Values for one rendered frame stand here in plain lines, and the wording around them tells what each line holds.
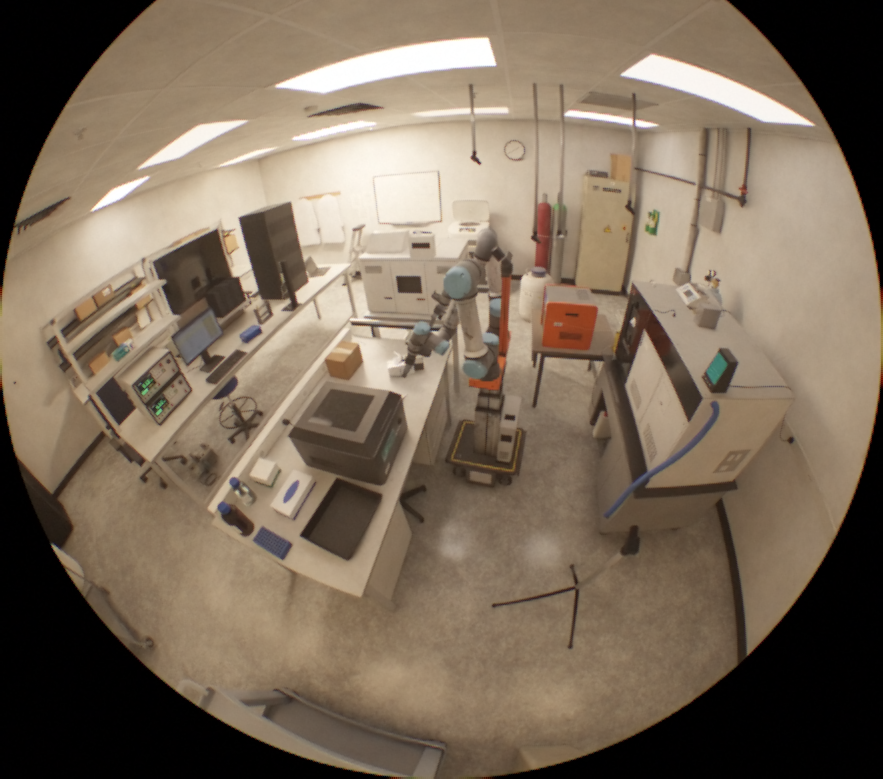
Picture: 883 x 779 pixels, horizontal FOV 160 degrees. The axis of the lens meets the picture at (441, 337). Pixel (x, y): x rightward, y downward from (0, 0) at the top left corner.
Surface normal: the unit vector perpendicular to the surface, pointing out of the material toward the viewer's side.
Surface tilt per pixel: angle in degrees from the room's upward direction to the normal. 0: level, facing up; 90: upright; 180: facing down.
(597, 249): 90
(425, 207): 90
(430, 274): 90
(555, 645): 0
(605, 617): 0
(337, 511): 0
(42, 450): 90
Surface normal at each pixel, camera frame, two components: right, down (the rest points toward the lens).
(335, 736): -0.06, -0.83
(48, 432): 0.97, 0.07
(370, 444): 0.71, -0.47
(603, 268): -0.22, 0.55
